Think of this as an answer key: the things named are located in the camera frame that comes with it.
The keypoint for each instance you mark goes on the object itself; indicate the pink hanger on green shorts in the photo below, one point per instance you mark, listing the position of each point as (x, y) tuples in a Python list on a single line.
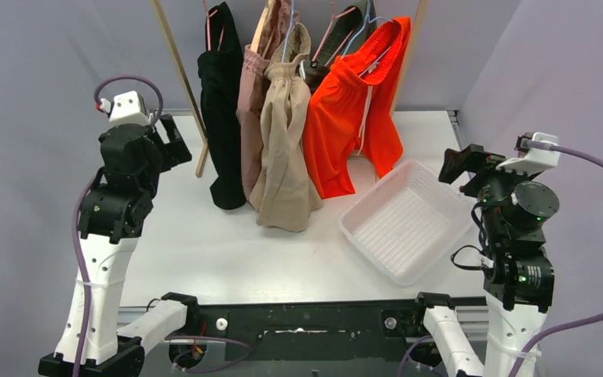
[(339, 29)]

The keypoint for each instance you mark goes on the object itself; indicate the pink shorts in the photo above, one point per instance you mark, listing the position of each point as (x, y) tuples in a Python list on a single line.
[(252, 87)]

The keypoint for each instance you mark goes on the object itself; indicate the white plastic basket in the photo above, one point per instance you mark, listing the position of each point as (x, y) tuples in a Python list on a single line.
[(407, 222)]

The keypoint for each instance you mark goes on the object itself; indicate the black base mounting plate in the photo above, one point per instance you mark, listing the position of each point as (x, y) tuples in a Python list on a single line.
[(312, 331)]

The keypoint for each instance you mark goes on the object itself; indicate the orange shorts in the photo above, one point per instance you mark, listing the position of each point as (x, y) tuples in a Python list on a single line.
[(351, 111)]

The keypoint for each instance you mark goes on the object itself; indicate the black shorts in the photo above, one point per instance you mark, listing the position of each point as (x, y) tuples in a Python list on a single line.
[(219, 72)]

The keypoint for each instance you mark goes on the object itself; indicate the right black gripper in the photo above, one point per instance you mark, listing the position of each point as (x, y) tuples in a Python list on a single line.
[(472, 158)]

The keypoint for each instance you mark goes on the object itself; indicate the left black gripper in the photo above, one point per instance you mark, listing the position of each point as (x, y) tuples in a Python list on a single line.
[(167, 144)]

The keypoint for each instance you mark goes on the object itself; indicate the olive green shorts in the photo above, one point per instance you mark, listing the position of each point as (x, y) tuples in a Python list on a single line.
[(314, 74)]

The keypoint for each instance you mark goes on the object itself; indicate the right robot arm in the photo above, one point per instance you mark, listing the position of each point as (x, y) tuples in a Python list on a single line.
[(510, 210)]

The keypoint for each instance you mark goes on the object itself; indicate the wooden clothes rack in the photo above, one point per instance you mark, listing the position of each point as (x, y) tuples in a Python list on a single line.
[(165, 28)]

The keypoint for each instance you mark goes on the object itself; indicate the pink hanger on black shorts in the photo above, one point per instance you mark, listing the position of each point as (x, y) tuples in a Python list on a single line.
[(210, 13)]

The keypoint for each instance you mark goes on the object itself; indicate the light blue wire hanger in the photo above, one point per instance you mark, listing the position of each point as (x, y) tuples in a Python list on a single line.
[(368, 19)]

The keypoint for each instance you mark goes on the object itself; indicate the beige shorts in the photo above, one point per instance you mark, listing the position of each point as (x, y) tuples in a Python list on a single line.
[(283, 194)]

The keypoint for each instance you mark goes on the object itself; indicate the blue hanger on beige shorts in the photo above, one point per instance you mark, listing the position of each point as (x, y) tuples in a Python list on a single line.
[(289, 30)]

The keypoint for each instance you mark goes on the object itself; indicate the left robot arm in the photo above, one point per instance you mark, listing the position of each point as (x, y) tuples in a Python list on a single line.
[(108, 222)]

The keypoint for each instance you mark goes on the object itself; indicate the wooden hanger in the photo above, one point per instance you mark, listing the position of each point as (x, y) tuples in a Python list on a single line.
[(261, 28)]

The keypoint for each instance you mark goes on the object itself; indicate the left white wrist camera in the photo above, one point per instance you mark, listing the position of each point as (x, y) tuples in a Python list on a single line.
[(125, 108)]

